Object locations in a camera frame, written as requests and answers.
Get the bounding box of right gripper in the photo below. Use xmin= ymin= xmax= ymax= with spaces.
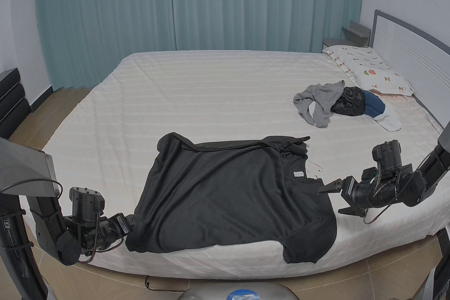
xmin=318 ymin=168 xmax=379 ymax=218

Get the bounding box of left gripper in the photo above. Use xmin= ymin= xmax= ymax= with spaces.
xmin=97 ymin=212 xmax=143 ymax=252

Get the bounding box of black T-shirt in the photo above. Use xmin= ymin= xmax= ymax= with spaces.
xmin=125 ymin=132 xmax=338 ymax=264

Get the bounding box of bed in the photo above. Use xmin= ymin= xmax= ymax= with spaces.
xmin=19 ymin=9 xmax=450 ymax=281

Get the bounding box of white garment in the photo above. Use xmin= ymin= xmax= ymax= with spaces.
xmin=373 ymin=105 xmax=402 ymax=132

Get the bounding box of black printed garment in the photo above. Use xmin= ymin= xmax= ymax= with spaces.
xmin=330 ymin=86 xmax=367 ymax=116

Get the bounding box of dark blue garment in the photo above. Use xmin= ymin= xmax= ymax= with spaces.
xmin=362 ymin=90 xmax=387 ymax=120

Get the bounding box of grey garment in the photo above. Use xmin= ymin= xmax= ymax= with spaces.
xmin=293 ymin=80 xmax=346 ymax=128

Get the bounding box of white printed pillow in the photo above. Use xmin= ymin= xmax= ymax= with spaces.
xmin=322 ymin=45 xmax=416 ymax=97

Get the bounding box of grey bedside table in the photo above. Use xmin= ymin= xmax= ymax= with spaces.
xmin=323 ymin=21 xmax=372 ymax=49

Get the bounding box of dark grey chest of drawers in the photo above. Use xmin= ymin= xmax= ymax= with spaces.
xmin=0 ymin=67 xmax=31 ymax=139

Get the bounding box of black cable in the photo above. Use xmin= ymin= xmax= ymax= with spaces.
xmin=363 ymin=205 xmax=390 ymax=225
xmin=0 ymin=178 xmax=63 ymax=218
xmin=145 ymin=276 xmax=178 ymax=292

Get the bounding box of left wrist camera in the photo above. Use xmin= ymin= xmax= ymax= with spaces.
xmin=69 ymin=187 xmax=105 ymax=222

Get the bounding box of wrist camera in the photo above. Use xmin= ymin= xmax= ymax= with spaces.
xmin=372 ymin=140 xmax=403 ymax=174
xmin=69 ymin=187 xmax=105 ymax=222

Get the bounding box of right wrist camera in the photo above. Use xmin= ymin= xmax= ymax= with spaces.
xmin=372 ymin=140 xmax=403 ymax=174

